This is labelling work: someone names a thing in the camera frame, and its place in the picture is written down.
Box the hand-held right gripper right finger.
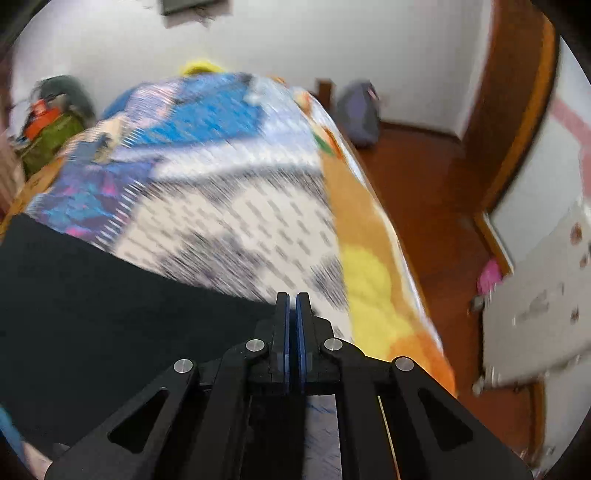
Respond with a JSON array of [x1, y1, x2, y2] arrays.
[[295, 292, 534, 480]]

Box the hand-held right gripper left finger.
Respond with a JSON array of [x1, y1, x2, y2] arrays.
[[44, 292, 293, 480]]

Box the wooden door frame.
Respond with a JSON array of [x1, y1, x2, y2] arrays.
[[462, 0, 557, 213]]

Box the white cabinet door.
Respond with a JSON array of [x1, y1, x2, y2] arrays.
[[471, 194, 591, 393]]

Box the colourful printed blanket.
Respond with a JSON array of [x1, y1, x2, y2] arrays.
[[0, 71, 458, 398]]

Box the pink toy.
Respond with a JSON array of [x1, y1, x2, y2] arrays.
[[477, 258, 504, 296]]

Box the pile of clothes and bags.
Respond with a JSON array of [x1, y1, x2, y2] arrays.
[[14, 76, 95, 178]]

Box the black pants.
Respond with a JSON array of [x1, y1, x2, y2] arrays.
[[0, 215, 278, 462]]

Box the yellow pillow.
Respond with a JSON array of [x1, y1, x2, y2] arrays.
[[180, 58, 225, 77]]

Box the dark wall frame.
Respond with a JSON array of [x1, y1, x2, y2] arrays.
[[159, 0, 234, 16]]

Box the wooden bed post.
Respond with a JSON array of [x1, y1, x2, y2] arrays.
[[316, 79, 334, 114]]

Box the grey backpack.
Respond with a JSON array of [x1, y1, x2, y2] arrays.
[[336, 80, 382, 148]]

